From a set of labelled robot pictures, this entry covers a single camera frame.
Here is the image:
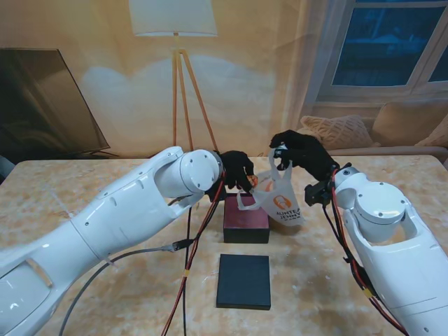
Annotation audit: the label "white plastic bag orange logo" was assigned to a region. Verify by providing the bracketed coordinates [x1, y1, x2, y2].
[237, 146, 306, 228]

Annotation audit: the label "red black arm cables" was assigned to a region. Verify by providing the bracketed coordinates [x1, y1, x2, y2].
[160, 171, 228, 336]
[321, 171, 409, 335]

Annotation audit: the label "white framed window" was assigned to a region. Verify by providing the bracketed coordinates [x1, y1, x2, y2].
[313, 0, 448, 106]

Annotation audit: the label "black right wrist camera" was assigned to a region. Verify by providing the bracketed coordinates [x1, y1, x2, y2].
[304, 181, 334, 207]

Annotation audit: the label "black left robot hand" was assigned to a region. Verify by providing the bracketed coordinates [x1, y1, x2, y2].
[213, 150, 260, 193]

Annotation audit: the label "black gift box lid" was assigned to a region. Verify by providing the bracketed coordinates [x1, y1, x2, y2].
[216, 254, 272, 311]

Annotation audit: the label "red black left arm cables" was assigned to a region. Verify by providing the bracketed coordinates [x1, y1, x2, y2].
[160, 171, 228, 336]

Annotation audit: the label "black gift box pink inside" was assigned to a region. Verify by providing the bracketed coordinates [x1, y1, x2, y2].
[223, 195, 271, 244]

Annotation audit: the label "white shade tripod floor lamp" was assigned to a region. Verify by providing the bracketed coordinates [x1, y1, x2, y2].
[128, 0, 220, 155]

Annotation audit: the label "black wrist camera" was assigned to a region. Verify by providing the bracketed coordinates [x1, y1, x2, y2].
[304, 181, 334, 207]
[205, 188, 229, 204]

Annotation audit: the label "grey left arm cable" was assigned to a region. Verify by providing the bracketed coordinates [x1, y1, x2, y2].
[57, 239, 194, 336]

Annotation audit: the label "beige sofa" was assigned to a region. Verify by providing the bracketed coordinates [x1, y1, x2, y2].
[282, 101, 448, 157]

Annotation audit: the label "beige knitted cushion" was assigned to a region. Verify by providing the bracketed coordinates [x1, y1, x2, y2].
[416, 122, 448, 147]
[300, 114, 375, 150]

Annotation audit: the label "plain tan cushion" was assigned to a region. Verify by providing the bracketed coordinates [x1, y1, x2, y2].
[371, 101, 448, 146]

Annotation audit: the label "red black right arm cables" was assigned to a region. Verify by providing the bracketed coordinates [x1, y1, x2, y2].
[321, 171, 409, 335]

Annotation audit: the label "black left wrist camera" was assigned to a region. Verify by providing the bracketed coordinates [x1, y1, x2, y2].
[205, 188, 229, 204]

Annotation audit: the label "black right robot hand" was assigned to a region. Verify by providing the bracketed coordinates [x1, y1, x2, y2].
[269, 129, 340, 183]

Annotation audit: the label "dark flat television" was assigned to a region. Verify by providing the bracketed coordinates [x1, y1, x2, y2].
[0, 48, 118, 158]

